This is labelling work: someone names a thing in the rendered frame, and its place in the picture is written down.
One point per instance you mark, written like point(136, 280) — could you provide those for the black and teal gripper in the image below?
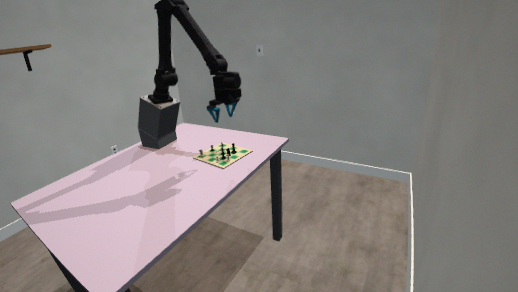
point(213, 103)

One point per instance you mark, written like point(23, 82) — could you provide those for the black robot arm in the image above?
point(217, 65)

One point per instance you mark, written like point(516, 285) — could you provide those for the green and cream chessboard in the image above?
point(210, 156)

